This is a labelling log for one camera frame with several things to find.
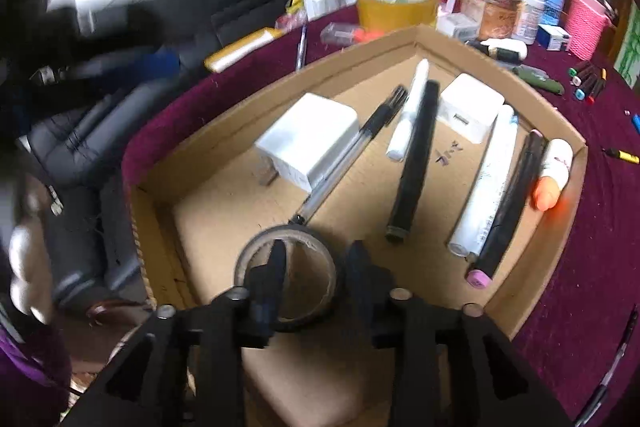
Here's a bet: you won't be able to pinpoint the clear blue pen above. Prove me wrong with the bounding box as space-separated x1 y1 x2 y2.
294 23 309 72

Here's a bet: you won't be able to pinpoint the small tape roll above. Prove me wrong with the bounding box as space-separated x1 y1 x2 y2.
234 224 347 333

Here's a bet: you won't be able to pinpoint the large white charger block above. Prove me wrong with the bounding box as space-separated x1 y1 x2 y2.
254 93 362 195

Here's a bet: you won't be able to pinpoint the black white spool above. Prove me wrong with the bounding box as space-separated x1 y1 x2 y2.
469 38 529 61

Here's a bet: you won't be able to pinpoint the tan packing tape roll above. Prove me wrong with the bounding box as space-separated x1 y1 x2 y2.
355 0 440 32

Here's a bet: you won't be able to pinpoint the white plastic jar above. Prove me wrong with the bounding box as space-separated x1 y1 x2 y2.
514 0 547 46

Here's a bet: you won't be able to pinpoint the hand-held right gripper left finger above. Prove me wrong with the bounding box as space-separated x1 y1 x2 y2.
60 239 289 427

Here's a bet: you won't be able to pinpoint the clear barrel black pen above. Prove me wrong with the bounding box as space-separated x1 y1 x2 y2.
289 86 408 228

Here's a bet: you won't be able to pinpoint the black marker pink caps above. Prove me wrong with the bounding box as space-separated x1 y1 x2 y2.
465 129 549 288

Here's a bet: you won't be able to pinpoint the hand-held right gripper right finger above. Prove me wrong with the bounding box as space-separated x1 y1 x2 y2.
345 239 572 427

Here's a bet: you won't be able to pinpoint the small white box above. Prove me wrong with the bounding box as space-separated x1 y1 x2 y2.
435 12 482 41

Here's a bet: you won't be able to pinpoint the red cap marker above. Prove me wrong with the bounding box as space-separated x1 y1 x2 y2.
587 69 609 104

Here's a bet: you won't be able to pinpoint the thick black marker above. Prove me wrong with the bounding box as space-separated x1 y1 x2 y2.
385 80 441 244

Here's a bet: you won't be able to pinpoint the yellow black pen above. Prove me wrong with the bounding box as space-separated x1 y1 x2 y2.
601 147 640 164

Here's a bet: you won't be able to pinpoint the pink plastic basket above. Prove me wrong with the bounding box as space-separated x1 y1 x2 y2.
564 0 613 62

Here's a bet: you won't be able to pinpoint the blue white box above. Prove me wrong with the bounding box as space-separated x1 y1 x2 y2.
536 24 574 52

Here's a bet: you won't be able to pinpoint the group of coloured markers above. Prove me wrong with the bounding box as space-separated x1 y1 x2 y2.
574 74 602 102

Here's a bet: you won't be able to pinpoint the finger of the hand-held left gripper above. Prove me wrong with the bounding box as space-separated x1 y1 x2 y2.
50 2 182 84

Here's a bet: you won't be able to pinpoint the yellow white bag roll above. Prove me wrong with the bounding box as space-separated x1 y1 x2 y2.
204 27 287 74

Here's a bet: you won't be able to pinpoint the long white marker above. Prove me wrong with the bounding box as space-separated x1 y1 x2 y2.
447 104 520 258

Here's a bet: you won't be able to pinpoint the black sofa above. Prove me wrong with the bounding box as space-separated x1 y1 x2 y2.
0 0 363 313

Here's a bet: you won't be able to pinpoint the clear orange small case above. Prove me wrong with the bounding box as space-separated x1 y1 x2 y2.
320 22 382 48

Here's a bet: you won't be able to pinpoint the cardboard box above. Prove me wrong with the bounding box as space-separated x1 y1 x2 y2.
127 24 589 427

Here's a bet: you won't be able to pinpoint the black ballpoint pen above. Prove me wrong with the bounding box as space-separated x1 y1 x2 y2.
574 304 640 427

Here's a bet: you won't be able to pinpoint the person's left hand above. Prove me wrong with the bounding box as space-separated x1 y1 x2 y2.
7 174 57 325

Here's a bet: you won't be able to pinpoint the white highlighter orange cap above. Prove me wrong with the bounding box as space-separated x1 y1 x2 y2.
530 138 574 212

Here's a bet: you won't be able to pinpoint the thin white marker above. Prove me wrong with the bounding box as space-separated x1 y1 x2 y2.
386 59 432 163

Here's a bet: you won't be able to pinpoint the green folding knife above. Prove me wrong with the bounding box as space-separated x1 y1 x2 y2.
512 64 566 96

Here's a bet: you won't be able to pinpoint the small white charger block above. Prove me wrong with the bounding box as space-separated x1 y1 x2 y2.
434 73 506 144

